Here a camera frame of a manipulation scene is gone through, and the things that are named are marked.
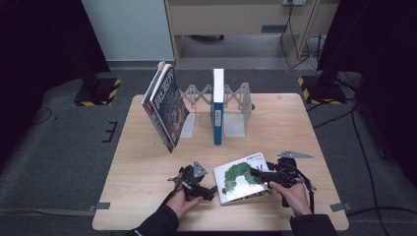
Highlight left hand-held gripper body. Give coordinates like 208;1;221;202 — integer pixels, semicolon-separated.
167;159;209;200

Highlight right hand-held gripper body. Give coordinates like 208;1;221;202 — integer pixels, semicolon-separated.
266;149;315;185

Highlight white caterpillar picture book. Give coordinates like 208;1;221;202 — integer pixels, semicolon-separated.
212;151;273;206

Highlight grey metal expandable book rack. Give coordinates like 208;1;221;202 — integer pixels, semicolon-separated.
179;82;256;140

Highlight thick blue book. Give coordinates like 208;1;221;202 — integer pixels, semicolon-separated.
210;68;226;147

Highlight person's left hand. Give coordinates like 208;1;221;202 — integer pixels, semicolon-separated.
165;189;205;220

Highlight person's right hand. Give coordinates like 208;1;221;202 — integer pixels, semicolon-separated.
268;181;313;217

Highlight grey tape strip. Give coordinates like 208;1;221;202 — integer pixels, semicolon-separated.
328;202;354;213
87;202;112;212

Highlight dark cover book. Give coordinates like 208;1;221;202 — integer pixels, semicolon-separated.
149;64;192;154

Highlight black stand base yellow stripes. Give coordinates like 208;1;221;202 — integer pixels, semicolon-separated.
73;73;123;107
297;74;348;106

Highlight thin softcover book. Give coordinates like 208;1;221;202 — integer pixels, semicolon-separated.
141;61;174;153

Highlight black curtain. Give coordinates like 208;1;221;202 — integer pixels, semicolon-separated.
317;0;417;180
0;0;111;166

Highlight white partition panel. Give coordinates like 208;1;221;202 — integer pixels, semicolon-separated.
81;0;175;62

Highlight light wooden cabinet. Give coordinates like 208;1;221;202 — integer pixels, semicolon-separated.
163;0;340;67

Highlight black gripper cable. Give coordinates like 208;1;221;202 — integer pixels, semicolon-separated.
295;169;318;214

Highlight long black floor cable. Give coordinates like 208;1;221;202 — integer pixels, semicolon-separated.
306;97;417;236

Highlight black power cable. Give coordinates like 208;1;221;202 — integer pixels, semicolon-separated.
278;3;317;70

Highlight thin black floor cable loop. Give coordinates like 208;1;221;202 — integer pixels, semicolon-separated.
31;106;54;126

